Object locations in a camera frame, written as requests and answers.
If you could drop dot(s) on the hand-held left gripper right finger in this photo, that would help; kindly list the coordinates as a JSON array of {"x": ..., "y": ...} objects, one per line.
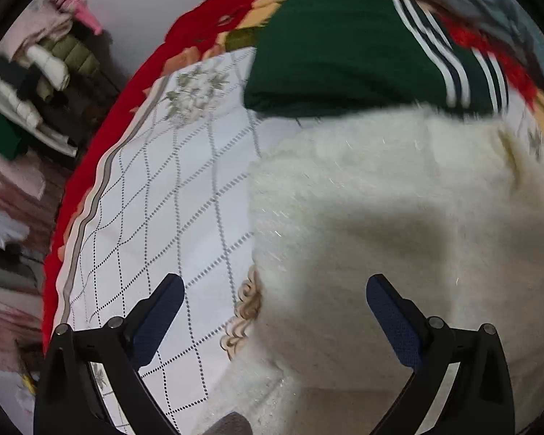
[{"x": 392, "y": 315}]

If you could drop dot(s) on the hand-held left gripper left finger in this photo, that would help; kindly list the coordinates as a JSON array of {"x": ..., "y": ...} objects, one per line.
[{"x": 156, "y": 315}]

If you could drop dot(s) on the white fluffy sweater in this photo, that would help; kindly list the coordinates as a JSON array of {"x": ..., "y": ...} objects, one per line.
[{"x": 390, "y": 217}]

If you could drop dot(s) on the pile of assorted clothes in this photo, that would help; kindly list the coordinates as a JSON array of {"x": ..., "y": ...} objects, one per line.
[{"x": 13, "y": 181}]

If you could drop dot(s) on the red floral bed sheet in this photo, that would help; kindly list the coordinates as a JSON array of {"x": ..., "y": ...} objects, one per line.
[{"x": 163, "y": 199}]

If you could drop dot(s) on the green striped folded garment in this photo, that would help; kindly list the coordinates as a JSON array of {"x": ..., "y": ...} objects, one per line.
[{"x": 344, "y": 54}]

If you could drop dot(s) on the olive puffer jacket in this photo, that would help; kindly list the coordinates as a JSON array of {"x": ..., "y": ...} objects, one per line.
[{"x": 75, "y": 52}]

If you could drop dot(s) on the pink cloth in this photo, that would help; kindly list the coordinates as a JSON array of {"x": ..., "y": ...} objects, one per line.
[{"x": 79, "y": 9}]

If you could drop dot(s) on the grey blue cloth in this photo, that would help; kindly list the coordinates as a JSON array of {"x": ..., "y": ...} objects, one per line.
[{"x": 494, "y": 4}]

